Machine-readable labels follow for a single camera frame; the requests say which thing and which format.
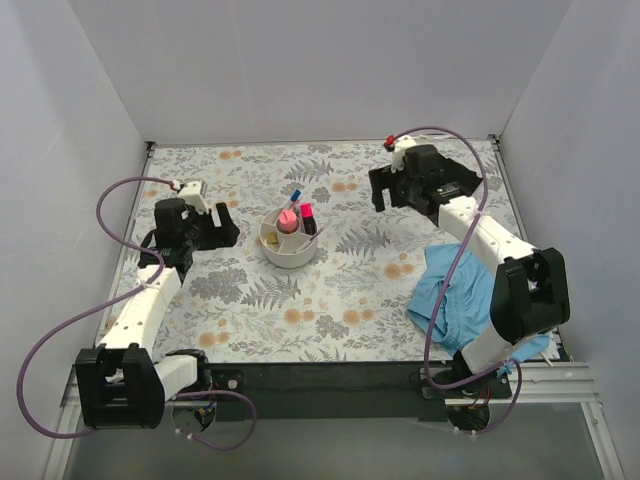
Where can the black folded cloth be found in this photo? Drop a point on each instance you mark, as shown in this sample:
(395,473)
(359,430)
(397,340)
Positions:
(457,180)

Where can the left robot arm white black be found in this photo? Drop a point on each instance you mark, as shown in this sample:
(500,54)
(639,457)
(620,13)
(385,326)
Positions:
(120,385)

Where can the light blue shorts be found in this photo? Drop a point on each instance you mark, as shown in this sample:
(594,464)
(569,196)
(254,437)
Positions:
(464,312)

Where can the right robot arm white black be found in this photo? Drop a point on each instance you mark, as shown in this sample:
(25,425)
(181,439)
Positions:
(530,294)

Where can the blue capped white marker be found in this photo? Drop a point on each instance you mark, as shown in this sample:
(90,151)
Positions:
(293,200)

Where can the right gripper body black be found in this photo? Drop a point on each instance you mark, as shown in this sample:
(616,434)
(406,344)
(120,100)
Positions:
(392,183)

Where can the aluminium frame rail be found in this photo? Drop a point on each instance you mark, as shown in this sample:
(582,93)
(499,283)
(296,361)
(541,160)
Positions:
(552,427)

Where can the white round divided organizer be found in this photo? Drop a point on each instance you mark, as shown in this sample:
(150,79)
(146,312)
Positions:
(282,254)

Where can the thin purple gel pen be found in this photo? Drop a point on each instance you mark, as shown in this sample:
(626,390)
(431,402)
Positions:
(308,242)

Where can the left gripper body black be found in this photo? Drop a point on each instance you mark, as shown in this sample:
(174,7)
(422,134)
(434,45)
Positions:
(216,231)

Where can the pink pack of pens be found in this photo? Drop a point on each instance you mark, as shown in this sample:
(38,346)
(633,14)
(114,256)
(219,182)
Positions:
(287,221)

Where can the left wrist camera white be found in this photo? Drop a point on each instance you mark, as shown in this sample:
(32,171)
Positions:
(193,193)

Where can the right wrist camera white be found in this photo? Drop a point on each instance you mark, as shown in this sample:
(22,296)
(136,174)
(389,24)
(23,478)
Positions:
(397,146)

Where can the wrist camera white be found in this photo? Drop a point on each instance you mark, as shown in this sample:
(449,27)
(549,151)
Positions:
(193,193)
(397,146)

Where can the floral table mat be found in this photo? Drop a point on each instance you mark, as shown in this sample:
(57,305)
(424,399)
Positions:
(349,303)

